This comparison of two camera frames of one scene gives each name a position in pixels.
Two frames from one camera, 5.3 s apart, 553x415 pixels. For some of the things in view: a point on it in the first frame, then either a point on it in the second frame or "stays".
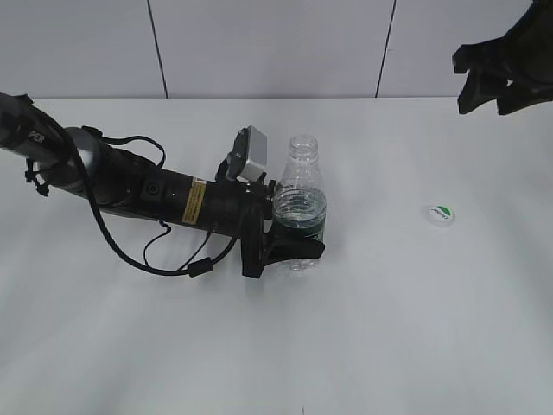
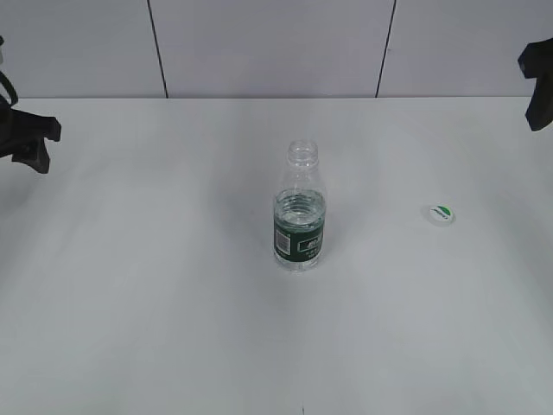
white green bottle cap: (441, 213) stays
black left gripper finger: (278, 247) -> (35, 156)
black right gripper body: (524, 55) -> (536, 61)
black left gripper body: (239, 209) -> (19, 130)
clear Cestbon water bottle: (300, 202) stays
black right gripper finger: (479, 86) -> (539, 111)
